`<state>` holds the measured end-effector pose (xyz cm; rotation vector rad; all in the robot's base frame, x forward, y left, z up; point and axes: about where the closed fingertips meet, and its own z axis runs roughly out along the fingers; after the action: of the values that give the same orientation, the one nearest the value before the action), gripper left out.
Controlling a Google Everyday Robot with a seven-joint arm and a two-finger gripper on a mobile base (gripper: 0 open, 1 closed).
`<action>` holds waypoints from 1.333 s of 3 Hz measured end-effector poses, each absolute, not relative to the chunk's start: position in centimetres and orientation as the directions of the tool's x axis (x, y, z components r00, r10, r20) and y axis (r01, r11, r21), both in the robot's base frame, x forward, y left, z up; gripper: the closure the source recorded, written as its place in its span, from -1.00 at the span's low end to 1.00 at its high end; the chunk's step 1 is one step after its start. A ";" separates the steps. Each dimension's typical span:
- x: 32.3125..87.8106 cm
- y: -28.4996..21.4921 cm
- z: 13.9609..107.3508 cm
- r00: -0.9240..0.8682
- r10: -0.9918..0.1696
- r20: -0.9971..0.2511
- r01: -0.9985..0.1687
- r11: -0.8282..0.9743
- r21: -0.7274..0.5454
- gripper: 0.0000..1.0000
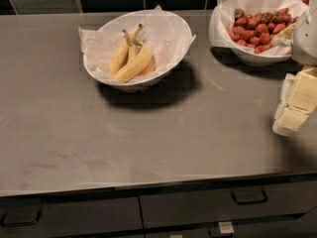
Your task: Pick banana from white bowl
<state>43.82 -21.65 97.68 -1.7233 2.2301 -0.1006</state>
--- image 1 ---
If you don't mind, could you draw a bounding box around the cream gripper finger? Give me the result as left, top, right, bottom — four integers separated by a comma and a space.
272, 73, 309, 136

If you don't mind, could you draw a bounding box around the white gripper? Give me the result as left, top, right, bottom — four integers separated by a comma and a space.
287, 0, 317, 113

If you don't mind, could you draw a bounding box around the yellow banana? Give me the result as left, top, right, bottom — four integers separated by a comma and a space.
113, 44, 153, 82
123, 30, 138, 63
108, 24, 143, 76

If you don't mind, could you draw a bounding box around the white bowl with strawberries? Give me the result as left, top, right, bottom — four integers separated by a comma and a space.
209, 0, 307, 66

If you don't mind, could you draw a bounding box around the white paper liner left bowl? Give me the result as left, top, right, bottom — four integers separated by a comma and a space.
79, 6, 195, 92

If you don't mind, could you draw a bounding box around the white bowl with bananas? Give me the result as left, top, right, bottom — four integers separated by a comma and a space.
79, 7, 195, 92

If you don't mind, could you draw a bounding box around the pile of red strawberries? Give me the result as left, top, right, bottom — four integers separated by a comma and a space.
227, 8, 298, 55

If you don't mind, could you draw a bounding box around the orange fruit under bananas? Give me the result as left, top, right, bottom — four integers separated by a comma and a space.
138, 60, 155, 76

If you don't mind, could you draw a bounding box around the right drawer black handle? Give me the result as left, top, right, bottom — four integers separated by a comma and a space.
231, 189, 267, 205

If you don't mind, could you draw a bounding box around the drawer black handle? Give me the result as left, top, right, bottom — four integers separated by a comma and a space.
231, 189, 267, 205
0, 209, 42, 228

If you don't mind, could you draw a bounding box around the lower drawer silver handle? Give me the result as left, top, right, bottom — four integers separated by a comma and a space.
208, 221, 235, 238

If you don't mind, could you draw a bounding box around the left drawer black handle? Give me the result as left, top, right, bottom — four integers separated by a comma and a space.
0, 209, 42, 228

